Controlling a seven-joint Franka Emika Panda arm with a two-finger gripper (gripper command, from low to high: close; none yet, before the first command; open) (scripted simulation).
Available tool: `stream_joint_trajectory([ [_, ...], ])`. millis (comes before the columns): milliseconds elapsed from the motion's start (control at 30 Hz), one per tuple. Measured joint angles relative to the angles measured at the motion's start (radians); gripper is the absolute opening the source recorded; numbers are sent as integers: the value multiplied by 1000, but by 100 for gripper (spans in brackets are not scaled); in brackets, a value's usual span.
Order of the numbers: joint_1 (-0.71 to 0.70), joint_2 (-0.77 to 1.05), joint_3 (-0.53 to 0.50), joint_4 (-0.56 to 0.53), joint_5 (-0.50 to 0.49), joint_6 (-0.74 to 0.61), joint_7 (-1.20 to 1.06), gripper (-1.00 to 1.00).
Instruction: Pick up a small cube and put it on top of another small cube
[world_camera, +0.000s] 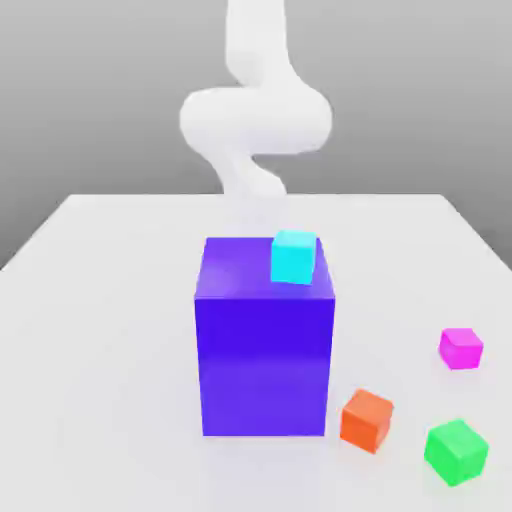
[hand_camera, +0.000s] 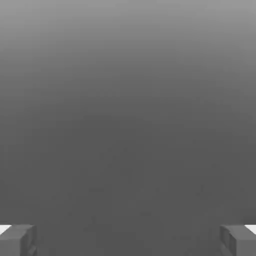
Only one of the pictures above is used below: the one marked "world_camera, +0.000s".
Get small cyan cube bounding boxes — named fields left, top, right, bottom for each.
left=270, top=229, right=318, bottom=286

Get small green cube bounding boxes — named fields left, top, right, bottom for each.
left=423, top=418, right=490, bottom=488

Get large purple box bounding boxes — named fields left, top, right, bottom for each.
left=193, top=236, right=336, bottom=438

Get small magenta cube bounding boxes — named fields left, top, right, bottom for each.
left=437, top=327, right=485, bottom=371

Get small orange cube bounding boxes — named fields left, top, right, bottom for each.
left=339, top=387, right=395, bottom=456

